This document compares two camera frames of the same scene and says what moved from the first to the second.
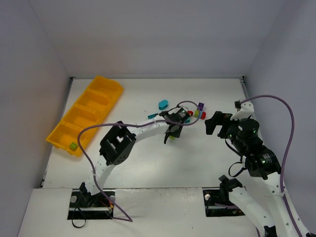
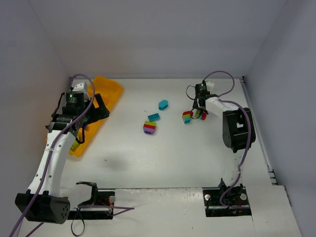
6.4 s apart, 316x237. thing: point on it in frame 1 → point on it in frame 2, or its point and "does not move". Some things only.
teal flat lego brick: x=152 y=116 does not move
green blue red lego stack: x=201 y=114 does not move
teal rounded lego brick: x=163 y=104 does not move
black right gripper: x=220 y=125 → x=199 y=103
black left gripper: x=171 y=122 → x=99 y=108
